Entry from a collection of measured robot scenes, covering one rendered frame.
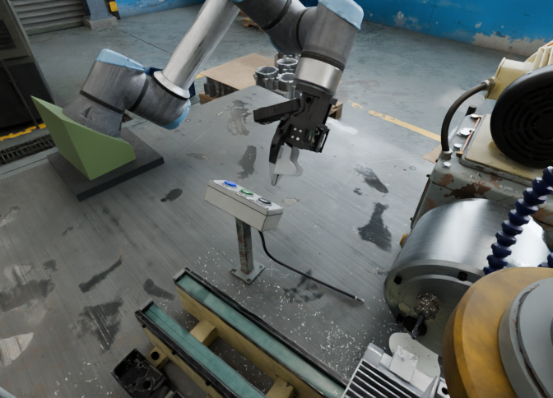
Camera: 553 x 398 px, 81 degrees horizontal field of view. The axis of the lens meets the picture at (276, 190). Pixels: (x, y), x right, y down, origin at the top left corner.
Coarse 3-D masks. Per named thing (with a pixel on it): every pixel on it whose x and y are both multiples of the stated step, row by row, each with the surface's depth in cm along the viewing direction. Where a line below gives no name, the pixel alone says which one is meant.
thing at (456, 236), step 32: (416, 224) 65; (448, 224) 56; (480, 224) 53; (416, 256) 53; (448, 256) 49; (480, 256) 48; (512, 256) 48; (544, 256) 50; (384, 288) 60; (416, 288) 54; (448, 288) 50; (416, 320) 58
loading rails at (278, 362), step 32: (192, 288) 72; (160, 320) 66; (224, 320) 67; (256, 320) 65; (160, 352) 71; (192, 352) 61; (256, 352) 66; (288, 352) 61; (224, 384) 57; (288, 384) 64; (320, 384) 57
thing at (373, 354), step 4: (372, 344) 47; (368, 348) 45; (372, 348) 45; (376, 348) 46; (368, 352) 45; (372, 352) 45; (376, 352) 45; (380, 352) 45; (364, 356) 45; (368, 356) 45; (372, 356) 45; (376, 356) 44; (380, 356) 44; (368, 360) 45; (372, 360) 45; (376, 360) 44; (372, 364) 44; (376, 364) 44
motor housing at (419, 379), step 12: (360, 360) 45; (384, 360) 48; (360, 372) 41; (372, 372) 41; (384, 372) 44; (420, 372) 45; (348, 384) 41; (360, 384) 41; (372, 384) 41; (384, 384) 41; (396, 384) 41; (408, 384) 43; (420, 384) 44; (348, 396) 40; (360, 396) 39; (372, 396) 39; (384, 396) 39; (396, 396) 39; (408, 396) 39; (420, 396) 40
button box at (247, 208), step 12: (216, 180) 76; (228, 180) 80; (216, 192) 73; (228, 192) 72; (240, 192) 72; (216, 204) 73; (228, 204) 72; (240, 204) 70; (252, 204) 69; (264, 204) 70; (240, 216) 70; (252, 216) 69; (264, 216) 67; (276, 216) 71; (264, 228) 68
